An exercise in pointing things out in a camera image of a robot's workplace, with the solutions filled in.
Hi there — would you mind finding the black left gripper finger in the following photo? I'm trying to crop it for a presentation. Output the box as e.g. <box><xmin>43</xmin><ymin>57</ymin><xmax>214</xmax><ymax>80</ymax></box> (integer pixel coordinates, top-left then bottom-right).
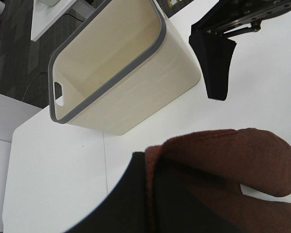
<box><xmin>68</xmin><ymin>152</ymin><xmax>235</xmax><ymax>233</ymax></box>

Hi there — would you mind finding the white side table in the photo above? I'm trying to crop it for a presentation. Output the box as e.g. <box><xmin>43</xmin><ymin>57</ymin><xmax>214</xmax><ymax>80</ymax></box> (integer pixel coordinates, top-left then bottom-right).
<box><xmin>30</xmin><ymin>0</ymin><xmax>88</xmax><ymax>42</ymax></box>

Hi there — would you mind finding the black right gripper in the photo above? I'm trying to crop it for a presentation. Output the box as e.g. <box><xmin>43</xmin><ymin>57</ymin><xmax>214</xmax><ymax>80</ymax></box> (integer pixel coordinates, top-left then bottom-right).
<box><xmin>189</xmin><ymin>0</ymin><xmax>291</xmax><ymax>101</ymax></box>

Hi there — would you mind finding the brown towel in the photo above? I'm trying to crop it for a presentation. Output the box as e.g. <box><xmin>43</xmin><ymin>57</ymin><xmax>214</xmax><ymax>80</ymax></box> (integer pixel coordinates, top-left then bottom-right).
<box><xmin>145</xmin><ymin>128</ymin><xmax>291</xmax><ymax>233</ymax></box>

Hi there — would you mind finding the beige plastic bin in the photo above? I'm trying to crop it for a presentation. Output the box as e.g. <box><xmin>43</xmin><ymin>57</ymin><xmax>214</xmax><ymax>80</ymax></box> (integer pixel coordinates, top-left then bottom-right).
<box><xmin>48</xmin><ymin>0</ymin><xmax>201</xmax><ymax>135</ymax></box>

